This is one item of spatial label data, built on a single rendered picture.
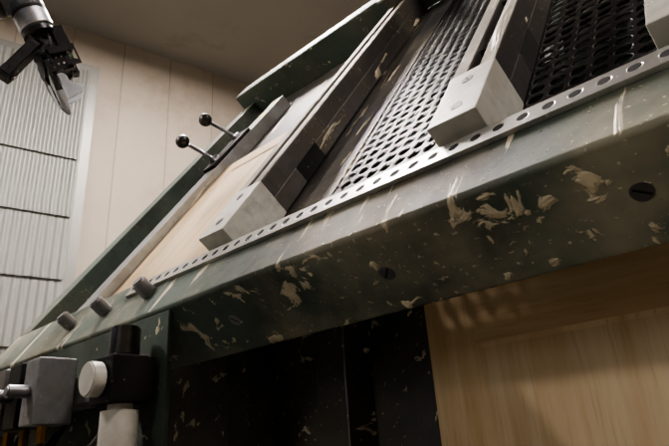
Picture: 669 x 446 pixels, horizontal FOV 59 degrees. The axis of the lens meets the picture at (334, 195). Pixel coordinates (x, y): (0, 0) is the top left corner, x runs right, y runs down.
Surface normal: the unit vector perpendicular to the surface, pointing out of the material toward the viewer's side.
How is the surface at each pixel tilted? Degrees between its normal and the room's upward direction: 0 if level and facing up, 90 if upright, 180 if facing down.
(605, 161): 144
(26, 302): 90
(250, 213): 90
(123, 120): 90
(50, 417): 90
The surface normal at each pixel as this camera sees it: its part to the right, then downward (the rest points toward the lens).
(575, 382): -0.69, -0.25
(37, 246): 0.58, -0.36
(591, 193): -0.36, 0.59
